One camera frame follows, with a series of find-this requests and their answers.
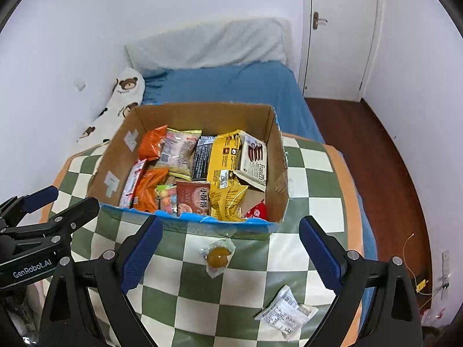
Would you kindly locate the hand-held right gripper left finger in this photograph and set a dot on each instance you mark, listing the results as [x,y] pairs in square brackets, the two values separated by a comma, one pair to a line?
[143,253]

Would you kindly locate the cardboard box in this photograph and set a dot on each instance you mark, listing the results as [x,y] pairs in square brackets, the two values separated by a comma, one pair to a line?
[275,159]

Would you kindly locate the small white snack packet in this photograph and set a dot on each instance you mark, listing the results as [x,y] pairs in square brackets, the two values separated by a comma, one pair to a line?
[284,311]

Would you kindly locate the clear jelly cup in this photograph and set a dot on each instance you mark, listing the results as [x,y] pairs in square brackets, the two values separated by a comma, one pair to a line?
[218,256]

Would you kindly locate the green white checkered mat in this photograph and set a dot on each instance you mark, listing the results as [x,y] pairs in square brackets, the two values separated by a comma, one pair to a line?
[231,296]

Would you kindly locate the red white snack packet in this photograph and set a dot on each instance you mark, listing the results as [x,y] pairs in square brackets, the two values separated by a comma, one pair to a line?
[132,184]

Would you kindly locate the black snack packet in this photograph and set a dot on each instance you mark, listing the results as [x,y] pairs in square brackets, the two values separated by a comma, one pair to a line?
[202,159]

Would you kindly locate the yellow crinkled snack packet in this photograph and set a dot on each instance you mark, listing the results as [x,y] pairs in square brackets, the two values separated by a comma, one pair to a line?
[228,200]

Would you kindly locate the yellow labelled snack packet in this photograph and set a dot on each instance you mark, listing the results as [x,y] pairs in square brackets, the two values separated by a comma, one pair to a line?
[224,159]

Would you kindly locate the brown red snack packet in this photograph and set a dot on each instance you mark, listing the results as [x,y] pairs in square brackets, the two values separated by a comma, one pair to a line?
[193,197]

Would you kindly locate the colourful candy packet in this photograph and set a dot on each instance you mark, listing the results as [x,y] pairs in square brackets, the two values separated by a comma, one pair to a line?
[168,198]

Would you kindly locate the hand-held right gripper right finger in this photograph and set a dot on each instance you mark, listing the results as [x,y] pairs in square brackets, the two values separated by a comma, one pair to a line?
[320,256]

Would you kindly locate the white wall socket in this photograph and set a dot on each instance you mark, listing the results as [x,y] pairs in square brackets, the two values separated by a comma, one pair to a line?
[445,264]

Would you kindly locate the orange snack packet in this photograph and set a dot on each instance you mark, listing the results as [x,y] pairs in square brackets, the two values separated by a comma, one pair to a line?
[148,189]
[152,144]

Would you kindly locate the bear print pillow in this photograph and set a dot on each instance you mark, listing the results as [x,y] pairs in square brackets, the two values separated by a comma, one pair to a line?
[123,94]

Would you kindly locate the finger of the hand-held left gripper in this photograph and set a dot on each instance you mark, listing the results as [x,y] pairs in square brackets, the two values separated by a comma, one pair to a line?
[39,195]
[77,209]

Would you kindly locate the white cookie packet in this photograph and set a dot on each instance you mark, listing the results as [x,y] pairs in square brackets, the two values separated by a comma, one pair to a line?
[253,159]

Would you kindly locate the white door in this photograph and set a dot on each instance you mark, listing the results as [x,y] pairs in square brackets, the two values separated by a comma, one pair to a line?
[343,43]

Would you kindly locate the beige snack packet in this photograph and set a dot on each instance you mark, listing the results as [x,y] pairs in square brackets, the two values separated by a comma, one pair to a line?
[177,151]

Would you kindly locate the grey pillow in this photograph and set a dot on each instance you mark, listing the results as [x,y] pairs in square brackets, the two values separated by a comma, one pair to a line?
[209,43]

